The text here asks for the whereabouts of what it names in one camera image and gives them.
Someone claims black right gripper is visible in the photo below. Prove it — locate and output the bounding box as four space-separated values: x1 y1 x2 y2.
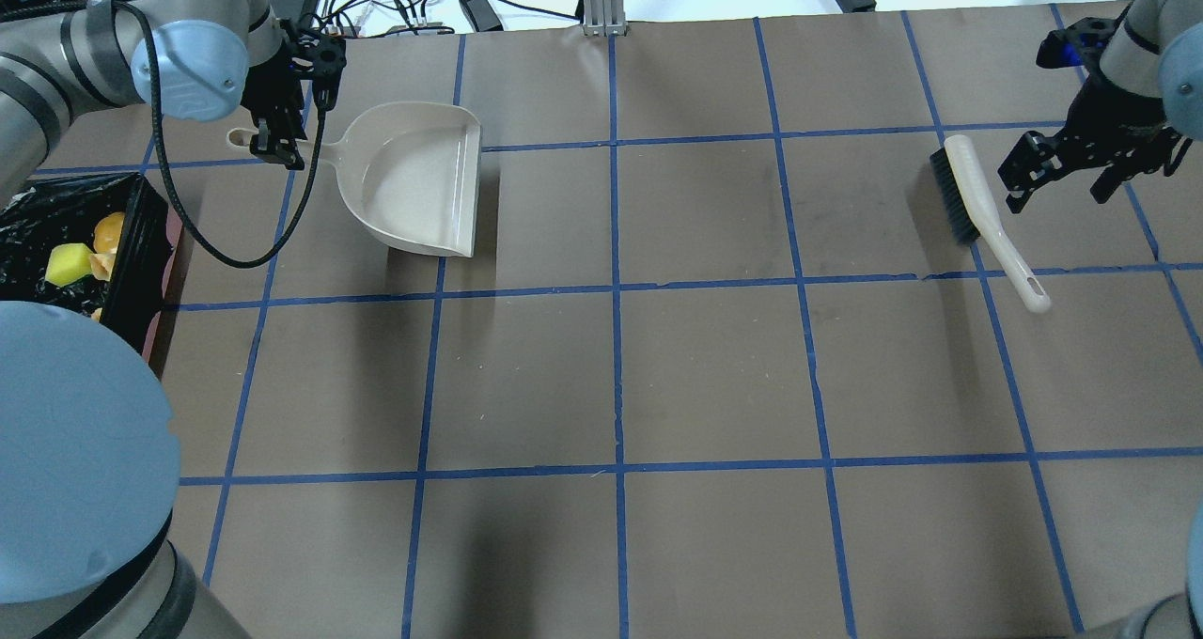
998 75 1192 214

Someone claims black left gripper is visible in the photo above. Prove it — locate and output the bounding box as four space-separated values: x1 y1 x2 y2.
243 20 348 171

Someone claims beige dustpan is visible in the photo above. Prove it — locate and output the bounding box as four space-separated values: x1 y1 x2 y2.
226 101 482 258

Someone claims yellow toy potato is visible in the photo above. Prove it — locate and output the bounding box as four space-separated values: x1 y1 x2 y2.
93 211 126 256

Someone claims toy bread ring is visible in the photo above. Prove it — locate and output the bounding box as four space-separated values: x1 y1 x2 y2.
87 252 117 325

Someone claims yellow green sponge piece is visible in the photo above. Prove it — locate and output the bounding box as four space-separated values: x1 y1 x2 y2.
43 243 94 288

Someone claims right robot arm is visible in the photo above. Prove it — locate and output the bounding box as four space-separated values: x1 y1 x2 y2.
998 0 1202 214

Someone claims bin with black bag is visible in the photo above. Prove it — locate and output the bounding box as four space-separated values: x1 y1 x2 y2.
1 173 180 355

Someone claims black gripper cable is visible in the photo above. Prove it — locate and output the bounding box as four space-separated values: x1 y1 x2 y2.
111 0 328 270

